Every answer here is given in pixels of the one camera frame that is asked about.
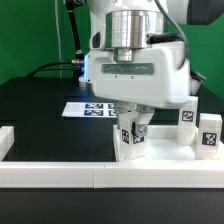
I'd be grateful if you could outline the white U-shaped fence wall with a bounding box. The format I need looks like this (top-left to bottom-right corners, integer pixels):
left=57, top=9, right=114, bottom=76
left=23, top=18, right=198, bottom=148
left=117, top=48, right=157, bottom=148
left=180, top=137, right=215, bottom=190
left=0, top=126, right=224, bottom=188

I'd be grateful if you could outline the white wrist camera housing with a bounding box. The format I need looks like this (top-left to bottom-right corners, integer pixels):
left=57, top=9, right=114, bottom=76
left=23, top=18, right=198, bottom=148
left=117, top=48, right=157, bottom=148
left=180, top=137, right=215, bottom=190
left=189, top=70, right=206, bottom=96

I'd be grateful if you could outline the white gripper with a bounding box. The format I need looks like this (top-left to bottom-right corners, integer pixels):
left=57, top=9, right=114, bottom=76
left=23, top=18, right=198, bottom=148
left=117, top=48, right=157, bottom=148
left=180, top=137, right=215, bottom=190
left=87, top=41, right=190, bottom=137

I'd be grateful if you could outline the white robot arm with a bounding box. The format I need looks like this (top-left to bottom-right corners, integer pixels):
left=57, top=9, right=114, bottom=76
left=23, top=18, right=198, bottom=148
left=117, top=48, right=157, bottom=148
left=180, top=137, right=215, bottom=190
left=64, top=0, right=224, bottom=136

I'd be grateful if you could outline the white sheet with markers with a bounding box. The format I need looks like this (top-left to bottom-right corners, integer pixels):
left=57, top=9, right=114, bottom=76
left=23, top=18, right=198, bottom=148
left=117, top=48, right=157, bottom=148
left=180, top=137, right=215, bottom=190
left=62, top=102, right=116, bottom=118

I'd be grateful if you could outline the black cable bundle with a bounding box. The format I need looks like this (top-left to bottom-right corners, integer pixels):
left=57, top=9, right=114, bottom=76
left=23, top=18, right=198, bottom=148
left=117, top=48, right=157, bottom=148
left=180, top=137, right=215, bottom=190
left=26, top=0, right=85, bottom=78

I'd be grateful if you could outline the white square table top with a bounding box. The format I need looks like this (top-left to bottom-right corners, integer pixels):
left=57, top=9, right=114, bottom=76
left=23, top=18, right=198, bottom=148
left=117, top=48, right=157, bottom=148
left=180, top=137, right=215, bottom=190
left=113, top=125, right=224, bottom=162

